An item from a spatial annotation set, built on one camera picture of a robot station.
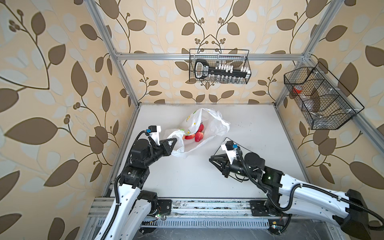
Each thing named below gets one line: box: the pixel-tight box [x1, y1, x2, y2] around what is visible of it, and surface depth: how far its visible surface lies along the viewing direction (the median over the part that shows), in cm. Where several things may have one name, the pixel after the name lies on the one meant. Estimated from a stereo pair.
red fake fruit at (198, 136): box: [194, 131, 204, 142], surface depth 101 cm
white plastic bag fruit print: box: [165, 108, 231, 159], surface depth 77 cm
